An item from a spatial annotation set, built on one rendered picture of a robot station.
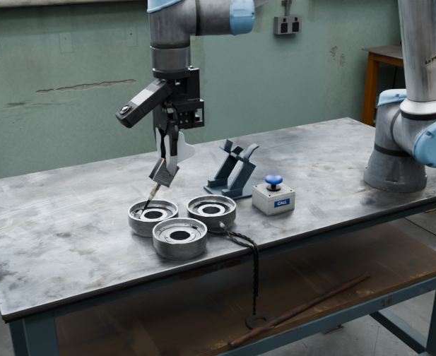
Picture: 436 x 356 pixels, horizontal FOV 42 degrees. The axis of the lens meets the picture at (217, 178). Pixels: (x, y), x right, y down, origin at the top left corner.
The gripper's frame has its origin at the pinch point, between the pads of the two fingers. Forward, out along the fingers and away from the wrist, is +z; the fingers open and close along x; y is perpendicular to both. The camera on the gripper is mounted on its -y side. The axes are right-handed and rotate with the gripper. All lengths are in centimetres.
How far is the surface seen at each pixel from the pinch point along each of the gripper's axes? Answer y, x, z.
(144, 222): -6.7, -3.5, 9.1
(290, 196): 26.0, -6.8, 9.5
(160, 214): -1.4, 1.0, 10.7
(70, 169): -10.6, 41.3, 12.9
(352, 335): 82, 28, 93
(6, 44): -6, 158, -3
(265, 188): 22.5, -2.3, 8.6
